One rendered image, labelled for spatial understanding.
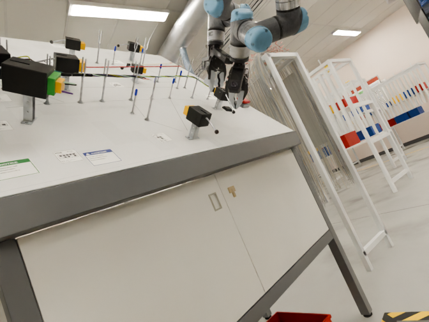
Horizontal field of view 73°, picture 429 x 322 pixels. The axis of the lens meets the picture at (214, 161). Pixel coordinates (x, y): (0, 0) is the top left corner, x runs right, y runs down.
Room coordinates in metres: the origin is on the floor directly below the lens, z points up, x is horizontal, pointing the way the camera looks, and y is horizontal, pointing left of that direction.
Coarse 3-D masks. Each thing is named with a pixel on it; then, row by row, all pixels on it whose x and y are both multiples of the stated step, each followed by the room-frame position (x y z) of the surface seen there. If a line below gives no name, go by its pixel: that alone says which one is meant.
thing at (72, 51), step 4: (60, 40) 1.08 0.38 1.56; (64, 40) 1.09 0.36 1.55; (68, 40) 1.08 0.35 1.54; (72, 40) 1.08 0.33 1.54; (76, 40) 1.09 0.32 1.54; (64, 44) 1.10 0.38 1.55; (68, 44) 1.09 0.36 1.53; (72, 44) 1.09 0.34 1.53; (76, 44) 1.10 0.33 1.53; (80, 44) 1.11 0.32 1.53; (68, 48) 1.09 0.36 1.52; (72, 48) 1.10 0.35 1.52; (76, 48) 1.11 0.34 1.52; (72, 52) 1.13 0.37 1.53
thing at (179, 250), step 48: (192, 192) 0.84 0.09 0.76; (48, 240) 0.55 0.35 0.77; (96, 240) 0.61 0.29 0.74; (144, 240) 0.69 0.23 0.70; (192, 240) 0.79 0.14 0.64; (240, 240) 0.92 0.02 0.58; (48, 288) 0.53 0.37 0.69; (96, 288) 0.59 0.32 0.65; (144, 288) 0.66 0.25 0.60; (192, 288) 0.75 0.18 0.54; (240, 288) 0.86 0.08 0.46
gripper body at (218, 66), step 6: (210, 42) 1.17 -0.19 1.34; (216, 42) 1.16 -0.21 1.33; (222, 42) 1.18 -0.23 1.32; (210, 48) 1.21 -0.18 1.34; (210, 54) 1.21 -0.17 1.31; (204, 60) 1.21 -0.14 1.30; (210, 60) 1.19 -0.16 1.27; (216, 60) 1.19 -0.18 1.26; (204, 66) 1.22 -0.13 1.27; (216, 66) 1.19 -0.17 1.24; (222, 66) 1.21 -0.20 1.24
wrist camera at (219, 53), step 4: (216, 48) 1.18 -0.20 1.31; (212, 52) 1.18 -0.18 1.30; (216, 52) 1.16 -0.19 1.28; (220, 52) 1.14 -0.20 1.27; (224, 52) 1.17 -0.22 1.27; (216, 56) 1.16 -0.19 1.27; (220, 56) 1.15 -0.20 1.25; (224, 56) 1.13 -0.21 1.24; (228, 56) 1.13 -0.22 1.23; (224, 60) 1.13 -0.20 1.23; (228, 60) 1.13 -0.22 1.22; (228, 64) 1.15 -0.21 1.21
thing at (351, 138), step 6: (354, 96) 3.77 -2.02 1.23; (336, 102) 3.67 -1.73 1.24; (354, 102) 3.73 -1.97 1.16; (330, 108) 3.77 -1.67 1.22; (354, 132) 3.97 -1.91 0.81; (342, 138) 3.81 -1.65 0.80; (348, 138) 3.82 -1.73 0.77; (354, 138) 3.92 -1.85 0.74; (348, 144) 3.79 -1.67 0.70; (354, 144) 3.87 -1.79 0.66
